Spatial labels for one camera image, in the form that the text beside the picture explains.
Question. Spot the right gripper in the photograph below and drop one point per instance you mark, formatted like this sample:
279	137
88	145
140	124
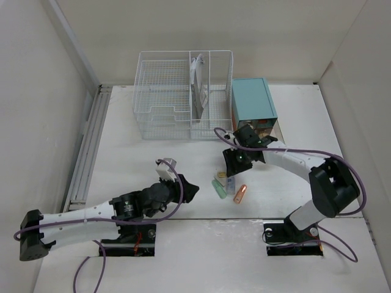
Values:
232	166

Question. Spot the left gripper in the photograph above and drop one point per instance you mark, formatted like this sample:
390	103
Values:
189	190

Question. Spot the clear blue spray bottle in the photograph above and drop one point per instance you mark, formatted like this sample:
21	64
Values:
231	185

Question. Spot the clear plastic drawer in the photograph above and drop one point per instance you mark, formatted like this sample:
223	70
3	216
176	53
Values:
263	128

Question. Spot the teal drawer cabinet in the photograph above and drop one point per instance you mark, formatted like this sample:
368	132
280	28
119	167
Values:
252	100

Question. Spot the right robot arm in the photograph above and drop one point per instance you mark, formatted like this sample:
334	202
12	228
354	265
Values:
334	184

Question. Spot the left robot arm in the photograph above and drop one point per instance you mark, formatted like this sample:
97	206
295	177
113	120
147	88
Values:
40	233

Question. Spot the green highlighter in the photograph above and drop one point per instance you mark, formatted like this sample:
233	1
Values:
219	189

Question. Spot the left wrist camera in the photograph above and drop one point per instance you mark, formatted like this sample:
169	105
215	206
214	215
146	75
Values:
164	169

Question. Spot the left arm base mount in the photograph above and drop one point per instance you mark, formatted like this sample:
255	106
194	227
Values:
133	241

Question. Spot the white wire desk organizer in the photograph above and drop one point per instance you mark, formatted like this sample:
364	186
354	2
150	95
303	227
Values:
162	95

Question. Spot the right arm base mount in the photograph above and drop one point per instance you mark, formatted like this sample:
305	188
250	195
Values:
282	238

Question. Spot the aluminium rail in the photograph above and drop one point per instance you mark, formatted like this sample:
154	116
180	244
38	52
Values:
77	191

